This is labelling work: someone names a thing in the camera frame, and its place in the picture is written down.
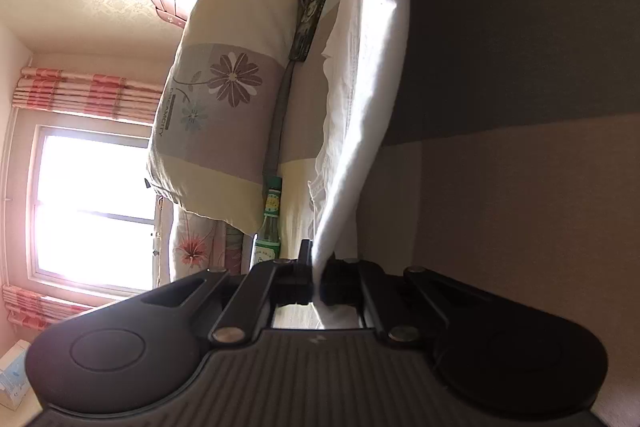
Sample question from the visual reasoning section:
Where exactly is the white printed t-shirt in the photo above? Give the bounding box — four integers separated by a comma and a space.
310, 0, 410, 289

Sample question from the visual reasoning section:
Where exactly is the green glass bottle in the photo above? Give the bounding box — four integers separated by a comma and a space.
250, 176, 282, 268

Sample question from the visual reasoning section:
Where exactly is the pink folded quilt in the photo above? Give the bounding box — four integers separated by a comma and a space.
153, 196, 250, 286

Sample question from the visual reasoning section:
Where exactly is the floral patchwork pillow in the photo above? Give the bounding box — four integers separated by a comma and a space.
146, 0, 302, 235

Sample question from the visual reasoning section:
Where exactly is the pink left curtain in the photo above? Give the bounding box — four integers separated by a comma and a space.
1, 285, 93, 332

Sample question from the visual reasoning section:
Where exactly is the pink curtain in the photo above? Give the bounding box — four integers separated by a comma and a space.
1, 285, 93, 332
12, 67, 163, 126

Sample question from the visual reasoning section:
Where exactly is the pink right curtain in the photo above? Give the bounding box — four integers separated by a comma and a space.
12, 67, 163, 126

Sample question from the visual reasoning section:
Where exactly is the window with white frame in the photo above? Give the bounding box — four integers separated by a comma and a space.
28, 126, 157, 296

